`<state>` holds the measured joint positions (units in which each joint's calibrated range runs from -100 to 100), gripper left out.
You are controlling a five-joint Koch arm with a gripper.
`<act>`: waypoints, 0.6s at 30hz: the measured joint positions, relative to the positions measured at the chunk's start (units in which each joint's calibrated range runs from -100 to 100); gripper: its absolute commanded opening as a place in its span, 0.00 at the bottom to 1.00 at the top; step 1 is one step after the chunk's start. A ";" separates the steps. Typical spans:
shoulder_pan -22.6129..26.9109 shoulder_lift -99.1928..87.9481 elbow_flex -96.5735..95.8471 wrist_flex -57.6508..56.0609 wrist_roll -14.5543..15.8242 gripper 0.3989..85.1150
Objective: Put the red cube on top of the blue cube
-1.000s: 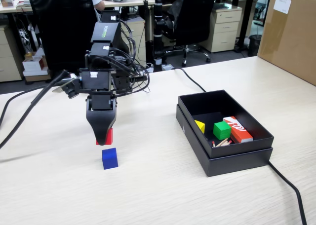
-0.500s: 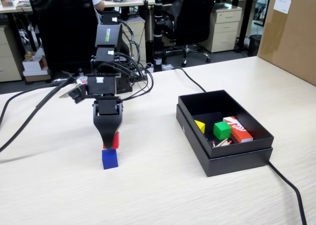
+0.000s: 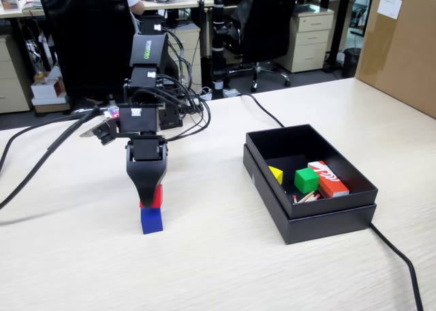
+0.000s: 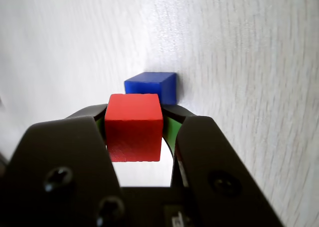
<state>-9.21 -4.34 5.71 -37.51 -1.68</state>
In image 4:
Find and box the blue wooden cube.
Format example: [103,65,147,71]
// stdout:
[124,72,178,106]

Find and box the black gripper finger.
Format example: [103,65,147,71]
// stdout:
[161,105,285,227]
[0,104,135,227]

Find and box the red wooden cube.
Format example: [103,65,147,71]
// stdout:
[104,93,164,162]

